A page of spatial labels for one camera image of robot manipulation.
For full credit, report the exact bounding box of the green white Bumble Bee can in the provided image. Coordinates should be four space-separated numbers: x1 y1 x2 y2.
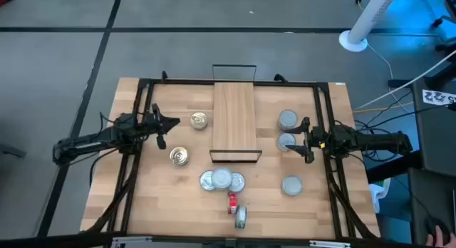
279 109 299 130
211 167 234 190

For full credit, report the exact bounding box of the blue pink salmon can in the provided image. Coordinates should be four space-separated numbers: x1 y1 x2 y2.
169 147 190 167

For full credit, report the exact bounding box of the person's hand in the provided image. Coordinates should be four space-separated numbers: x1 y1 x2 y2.
425 224 456 248

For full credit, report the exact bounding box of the thin yellow floor cable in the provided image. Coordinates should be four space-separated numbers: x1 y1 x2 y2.
352 100 415 114

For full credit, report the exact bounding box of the silver-lidded round tin can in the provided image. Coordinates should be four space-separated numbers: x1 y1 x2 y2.
281 175 304 197

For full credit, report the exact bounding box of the silver metal bracket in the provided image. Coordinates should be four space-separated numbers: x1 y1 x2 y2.
111 235 153 248
309 239 352 248

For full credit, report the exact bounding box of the white paper label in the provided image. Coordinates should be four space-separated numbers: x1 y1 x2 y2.
422 88 456 107

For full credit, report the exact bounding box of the green albacore tuna can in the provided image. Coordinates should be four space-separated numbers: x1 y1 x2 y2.
199 170 214 191
234 205 248 230

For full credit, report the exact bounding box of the blue Wild Planet can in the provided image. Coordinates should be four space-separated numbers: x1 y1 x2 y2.
189 111 209 131
277 114 295 132

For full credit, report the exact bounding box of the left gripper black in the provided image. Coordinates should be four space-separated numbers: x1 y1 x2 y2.
141 103 181 150

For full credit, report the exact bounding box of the thick white cable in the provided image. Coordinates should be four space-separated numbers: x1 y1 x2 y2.
354 48 456 112

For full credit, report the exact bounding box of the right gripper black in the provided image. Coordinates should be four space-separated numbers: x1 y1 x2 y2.
284 116 336 165

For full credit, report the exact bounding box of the white tower fan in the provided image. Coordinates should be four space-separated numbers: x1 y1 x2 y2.
338 0 403 53

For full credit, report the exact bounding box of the black cabinet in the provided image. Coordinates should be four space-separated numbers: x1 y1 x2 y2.
409 75 456 246

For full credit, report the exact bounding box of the white bag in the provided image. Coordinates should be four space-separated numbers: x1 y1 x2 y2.
368 177 392 214

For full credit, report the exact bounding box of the black metal table frame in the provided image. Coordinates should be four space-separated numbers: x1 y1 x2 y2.
0 70 428 248

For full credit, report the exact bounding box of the wooden shelf with black frame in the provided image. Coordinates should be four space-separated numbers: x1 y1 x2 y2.
209 63 264 164

